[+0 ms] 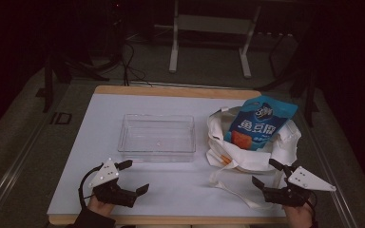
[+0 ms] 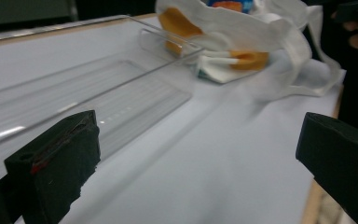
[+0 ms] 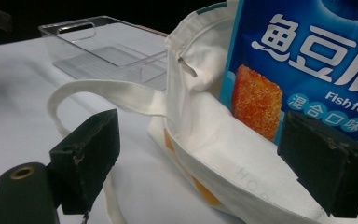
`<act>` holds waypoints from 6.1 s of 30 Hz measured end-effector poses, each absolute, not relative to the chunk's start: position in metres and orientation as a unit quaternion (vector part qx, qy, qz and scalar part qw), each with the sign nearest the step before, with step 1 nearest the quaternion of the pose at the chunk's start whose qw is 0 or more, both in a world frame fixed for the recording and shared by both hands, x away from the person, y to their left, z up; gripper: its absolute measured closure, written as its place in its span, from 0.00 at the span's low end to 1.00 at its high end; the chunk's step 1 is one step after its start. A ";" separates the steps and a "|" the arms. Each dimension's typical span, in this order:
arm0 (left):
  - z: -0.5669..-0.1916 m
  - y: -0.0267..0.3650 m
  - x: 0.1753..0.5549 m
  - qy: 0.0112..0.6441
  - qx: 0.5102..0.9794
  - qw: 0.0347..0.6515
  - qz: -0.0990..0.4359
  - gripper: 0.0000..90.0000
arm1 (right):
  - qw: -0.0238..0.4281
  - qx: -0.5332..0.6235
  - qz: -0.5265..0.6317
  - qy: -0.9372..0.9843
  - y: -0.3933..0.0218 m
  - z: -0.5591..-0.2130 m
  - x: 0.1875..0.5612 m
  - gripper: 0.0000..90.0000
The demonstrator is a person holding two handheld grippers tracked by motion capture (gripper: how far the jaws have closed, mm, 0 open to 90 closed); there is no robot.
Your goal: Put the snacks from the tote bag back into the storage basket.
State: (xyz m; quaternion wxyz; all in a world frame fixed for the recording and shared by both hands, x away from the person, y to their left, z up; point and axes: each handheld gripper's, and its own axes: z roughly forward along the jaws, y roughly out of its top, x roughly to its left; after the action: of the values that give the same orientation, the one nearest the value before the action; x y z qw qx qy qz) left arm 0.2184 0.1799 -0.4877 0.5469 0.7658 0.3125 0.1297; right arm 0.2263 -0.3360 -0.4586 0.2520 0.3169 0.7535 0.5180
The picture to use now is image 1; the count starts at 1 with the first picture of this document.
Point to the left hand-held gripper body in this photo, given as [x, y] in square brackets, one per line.
[106, 175]

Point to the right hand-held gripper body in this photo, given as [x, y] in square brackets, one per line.
[307, 181]

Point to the white cloth tote bag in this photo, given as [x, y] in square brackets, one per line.
[282, 148]

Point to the clear plastic box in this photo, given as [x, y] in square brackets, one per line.
[157, 139]

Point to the blue snack packet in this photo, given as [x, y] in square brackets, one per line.
[259, 126]

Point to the person's left hand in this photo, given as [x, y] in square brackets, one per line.
[101, 209]

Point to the person's right hand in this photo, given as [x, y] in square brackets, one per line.
[299, 217]

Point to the white table mat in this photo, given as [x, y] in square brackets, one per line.
[171, 186]

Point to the black metal stand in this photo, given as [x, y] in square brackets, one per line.
[49, 82]
[310, 95]

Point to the white metal stand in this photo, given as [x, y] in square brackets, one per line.
[209, 23]

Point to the black rectangular floor frame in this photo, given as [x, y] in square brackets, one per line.
[61, 118]

